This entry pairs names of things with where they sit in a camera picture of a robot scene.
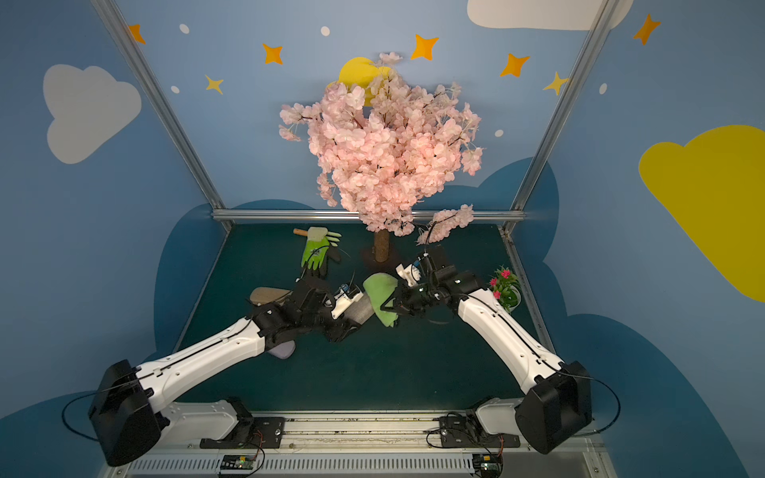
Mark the pink cherry blossom tree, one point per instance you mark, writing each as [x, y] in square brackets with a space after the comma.
[384, 146]

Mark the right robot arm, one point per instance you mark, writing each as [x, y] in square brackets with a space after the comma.
[558, 396]

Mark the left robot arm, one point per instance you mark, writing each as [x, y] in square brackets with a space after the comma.
[130, 411]

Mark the purple eyeglass case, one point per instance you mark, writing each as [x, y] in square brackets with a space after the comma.
[283, 351]

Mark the right aluminium frame post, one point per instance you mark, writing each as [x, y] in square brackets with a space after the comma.
[582, 68]

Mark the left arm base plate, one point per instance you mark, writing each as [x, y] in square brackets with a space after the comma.
[265, 432]

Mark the controller board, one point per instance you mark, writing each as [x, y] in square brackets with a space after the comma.
[486, 466]
[238, 464]

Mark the brown tree base plate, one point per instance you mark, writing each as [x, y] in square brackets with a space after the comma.
[388, 266]

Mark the grey eyeglass case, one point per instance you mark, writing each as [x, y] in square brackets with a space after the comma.
[361, 310]

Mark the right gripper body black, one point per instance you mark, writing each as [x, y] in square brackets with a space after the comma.
[403, 299]

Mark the tan eyeglass case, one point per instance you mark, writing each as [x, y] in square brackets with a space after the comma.
[262, 296]

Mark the green black work glove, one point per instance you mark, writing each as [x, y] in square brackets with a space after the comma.
[316, 257]

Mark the aluminium frame post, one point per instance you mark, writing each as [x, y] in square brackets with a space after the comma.
[582, 68]
[117, 26]

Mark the left controller board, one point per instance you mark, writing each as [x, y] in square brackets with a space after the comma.
[238, 464]

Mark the small pink flower pot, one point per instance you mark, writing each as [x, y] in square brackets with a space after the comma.
[506, 289]

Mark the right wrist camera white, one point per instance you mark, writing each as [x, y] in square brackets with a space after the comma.
[411, 274]

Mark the left aluminium frame post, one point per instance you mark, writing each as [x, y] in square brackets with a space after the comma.
[117, 26]

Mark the green grey microfiber cloth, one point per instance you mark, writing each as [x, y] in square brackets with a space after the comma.
[379, 287]

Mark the right controller board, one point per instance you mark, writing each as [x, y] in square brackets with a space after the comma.
[486, 466]

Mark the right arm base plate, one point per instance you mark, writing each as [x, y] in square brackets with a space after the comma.
[464, 430]

